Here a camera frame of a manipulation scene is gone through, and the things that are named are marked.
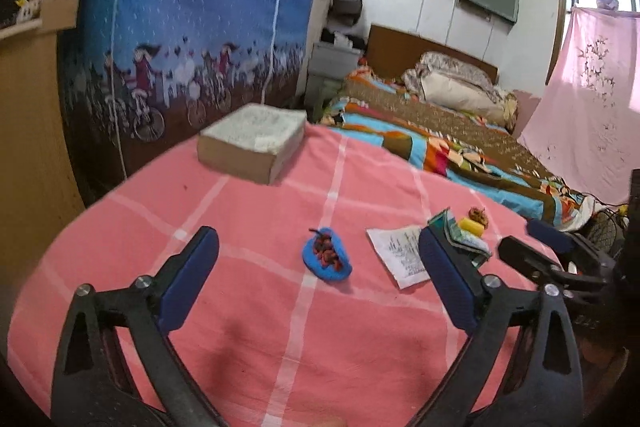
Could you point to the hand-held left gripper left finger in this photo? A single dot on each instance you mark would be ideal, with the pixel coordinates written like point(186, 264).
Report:
point(190, 282)

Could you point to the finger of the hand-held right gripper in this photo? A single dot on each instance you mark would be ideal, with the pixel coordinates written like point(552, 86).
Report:
point(525, 254)
point(550, 231)

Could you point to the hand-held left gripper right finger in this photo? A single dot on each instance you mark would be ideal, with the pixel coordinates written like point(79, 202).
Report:
point(447, 277)

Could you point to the white printed paper slip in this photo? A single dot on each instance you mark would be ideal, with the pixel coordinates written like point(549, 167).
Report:
point(400, 252)

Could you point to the yellow block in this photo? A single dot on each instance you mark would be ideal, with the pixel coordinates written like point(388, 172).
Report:
point(472, 226)

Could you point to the brown round ornament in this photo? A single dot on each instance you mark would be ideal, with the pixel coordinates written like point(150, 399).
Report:
point(477, 213)

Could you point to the blue dish with red beads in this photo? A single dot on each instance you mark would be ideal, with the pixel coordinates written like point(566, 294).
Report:
point(312, 263)

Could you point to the pink plaid blanket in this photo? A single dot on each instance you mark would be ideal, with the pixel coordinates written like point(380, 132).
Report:
point(250, 332)

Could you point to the pink embroidered hanging sheet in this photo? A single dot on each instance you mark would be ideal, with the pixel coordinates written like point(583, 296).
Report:
point(590, 107)

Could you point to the yellowish cloth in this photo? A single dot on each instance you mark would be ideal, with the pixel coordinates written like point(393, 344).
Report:
point(510, 107)

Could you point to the colourful patterned quilt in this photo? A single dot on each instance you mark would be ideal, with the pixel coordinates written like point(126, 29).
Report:
point(450, 142)

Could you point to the brown tissue pack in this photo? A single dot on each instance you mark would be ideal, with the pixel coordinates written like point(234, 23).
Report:
point(250, 132)

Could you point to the beige pillow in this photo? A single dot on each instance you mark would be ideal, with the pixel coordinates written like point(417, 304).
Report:
point(460, 94)

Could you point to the floral pillow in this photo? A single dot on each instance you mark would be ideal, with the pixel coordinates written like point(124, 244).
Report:
point(450, 64)

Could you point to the light wooden cabinet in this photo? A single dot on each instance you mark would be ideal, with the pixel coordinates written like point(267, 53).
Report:
point(30, 132)

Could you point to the brown wooden headboard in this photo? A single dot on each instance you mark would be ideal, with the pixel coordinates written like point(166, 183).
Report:
point(395, 47)

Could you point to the grey nightstand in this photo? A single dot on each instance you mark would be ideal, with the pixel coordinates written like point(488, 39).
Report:
point(327, 57)

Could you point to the black cloth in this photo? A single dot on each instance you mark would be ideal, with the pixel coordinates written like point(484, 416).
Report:
point(330, 37)

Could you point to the white cabinet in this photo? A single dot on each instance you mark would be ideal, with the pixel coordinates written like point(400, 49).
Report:
point(315, 17)

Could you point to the small white yellow toy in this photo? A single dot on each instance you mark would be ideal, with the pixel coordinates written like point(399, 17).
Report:
point(27, 9)

